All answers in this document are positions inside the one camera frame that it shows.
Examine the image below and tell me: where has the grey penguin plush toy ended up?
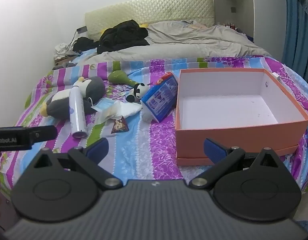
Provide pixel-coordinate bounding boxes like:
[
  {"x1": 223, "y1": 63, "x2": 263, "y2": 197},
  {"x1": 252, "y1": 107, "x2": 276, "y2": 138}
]
[{"x1": 40, "y1": 76, "x2": 106, "y2": 118}]

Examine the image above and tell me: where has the small black cloth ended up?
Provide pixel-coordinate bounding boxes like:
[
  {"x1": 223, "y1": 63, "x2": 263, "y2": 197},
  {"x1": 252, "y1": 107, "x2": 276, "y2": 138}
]
[{"x1": 73, "y1": 37, "x2": 101, "y2": 53}]

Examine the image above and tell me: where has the white spray bottle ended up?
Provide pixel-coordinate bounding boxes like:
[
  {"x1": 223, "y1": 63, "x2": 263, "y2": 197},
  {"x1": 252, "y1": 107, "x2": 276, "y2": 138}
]
[{"x1": 69, "y1": 86, "x2": 87, "y2": 139}]

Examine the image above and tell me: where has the striped floral bed sheet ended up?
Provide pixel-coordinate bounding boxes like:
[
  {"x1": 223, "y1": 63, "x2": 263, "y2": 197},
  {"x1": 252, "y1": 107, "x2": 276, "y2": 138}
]
[{"x1": 0, "y1": 56, "x2": 308, "y2": 193}]

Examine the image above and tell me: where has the white wardrobe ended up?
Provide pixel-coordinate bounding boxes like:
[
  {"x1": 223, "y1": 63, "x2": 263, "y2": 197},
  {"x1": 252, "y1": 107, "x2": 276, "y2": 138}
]
[{"x1": 211, "y1": 0, "x2": 287, "y2": 60}]

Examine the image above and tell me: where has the panda plush toy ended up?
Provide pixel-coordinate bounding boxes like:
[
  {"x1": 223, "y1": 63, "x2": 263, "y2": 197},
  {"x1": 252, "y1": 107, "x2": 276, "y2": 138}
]
[{"x1": 126, "y1": 83, "x2": 151, "y2": 103}]

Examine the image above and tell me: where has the white charger with cable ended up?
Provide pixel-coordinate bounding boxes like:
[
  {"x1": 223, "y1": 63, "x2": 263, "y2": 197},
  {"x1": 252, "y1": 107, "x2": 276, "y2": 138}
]
[{"x1": 273, "y1": 72, "x2": 306, "y2": 100}]

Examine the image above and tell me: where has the red foil tea packet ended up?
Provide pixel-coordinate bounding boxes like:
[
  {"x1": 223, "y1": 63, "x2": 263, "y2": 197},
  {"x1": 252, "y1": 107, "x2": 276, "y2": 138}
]
[{"x1": 111, "y1": 116, "x2": 129, "y2": 133}]

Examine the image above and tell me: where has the blue tissue pack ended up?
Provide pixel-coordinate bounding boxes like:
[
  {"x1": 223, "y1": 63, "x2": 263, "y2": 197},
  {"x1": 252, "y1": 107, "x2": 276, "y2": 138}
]
[{"x1": 140, "y1": 72, "x2": 179, "y2": 123}]

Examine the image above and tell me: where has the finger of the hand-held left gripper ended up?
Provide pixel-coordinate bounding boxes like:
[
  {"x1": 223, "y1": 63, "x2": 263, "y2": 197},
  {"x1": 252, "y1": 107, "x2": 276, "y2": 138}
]
[{"x1": 30, "y1": 125, "x2": 57, "y2": 143}]

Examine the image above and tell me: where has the black jacket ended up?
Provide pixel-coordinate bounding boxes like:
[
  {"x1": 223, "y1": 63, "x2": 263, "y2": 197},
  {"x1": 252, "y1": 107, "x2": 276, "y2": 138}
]
[{"x1": 97, "y1": 19, "x2": 151, "y2": 55}]

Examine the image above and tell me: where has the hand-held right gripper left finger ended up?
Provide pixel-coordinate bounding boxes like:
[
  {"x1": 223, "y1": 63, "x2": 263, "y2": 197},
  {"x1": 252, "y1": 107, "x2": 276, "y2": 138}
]
[{"x1": 31, "y1": 137, "x2": 124, "y2": 190}]

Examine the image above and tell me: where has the grey duvet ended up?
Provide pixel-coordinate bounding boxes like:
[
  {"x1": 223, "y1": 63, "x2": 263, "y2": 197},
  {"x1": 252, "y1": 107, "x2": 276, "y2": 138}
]
[{"x1": 80, "y1": 21, "x2": 272, "y2": 64}]

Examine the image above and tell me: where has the green plush toy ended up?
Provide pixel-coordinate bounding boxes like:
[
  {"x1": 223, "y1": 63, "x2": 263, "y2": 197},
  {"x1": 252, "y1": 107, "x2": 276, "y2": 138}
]
[{"x1": 108, "y1": 70, "x2": 139, "y2": 87}]

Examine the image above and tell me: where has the wooden nightstand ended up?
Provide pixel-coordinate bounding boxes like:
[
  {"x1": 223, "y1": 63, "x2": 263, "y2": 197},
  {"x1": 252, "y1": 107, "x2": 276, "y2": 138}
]
[{"x1": 53, "y1": 54, "x2": 78, "y2": 67}]

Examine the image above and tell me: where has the orange cardboard box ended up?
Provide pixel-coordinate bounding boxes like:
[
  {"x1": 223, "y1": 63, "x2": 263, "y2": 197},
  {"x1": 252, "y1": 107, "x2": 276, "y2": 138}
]
[{"x1": 175, "y1": 68, "x2": 308, "y2": 166}]

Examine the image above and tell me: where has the blue curtain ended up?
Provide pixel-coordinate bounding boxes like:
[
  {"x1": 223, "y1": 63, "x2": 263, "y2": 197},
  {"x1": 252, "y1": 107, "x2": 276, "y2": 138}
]
[{"x1": 281, "y1": 0, "x2": 308, "y2": 80}]

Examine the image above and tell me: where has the grey cloth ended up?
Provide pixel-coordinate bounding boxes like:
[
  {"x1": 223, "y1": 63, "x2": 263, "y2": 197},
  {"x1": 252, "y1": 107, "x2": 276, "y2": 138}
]
[{"x1": 53, "y1": 61, "x2": 77, "y2": 70}]

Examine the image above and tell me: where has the blue face mask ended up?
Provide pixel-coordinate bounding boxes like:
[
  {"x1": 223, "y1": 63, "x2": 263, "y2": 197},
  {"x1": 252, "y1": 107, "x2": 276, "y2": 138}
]
[{"x1": 89, "y1": 97, "x2": 119, "y2": 113}]

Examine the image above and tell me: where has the row of small bottles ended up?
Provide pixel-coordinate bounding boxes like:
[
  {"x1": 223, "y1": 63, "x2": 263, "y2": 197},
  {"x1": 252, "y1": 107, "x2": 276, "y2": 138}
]
[{"x1": 225, "y1": 22, "x2": 244, "y2": 33}]

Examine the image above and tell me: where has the white rumpled cloth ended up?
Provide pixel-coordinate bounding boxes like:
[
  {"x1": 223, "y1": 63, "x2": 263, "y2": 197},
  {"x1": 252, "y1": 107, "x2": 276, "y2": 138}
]
[{"x1": 54, "y1": 43, "x2": 74, "y2": 58}]

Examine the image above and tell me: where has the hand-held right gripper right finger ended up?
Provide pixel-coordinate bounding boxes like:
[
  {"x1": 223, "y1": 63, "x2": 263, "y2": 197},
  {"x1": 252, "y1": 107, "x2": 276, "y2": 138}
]
[{"x1": 189, "y1": 137, "x2": 286, "y2": 189}]

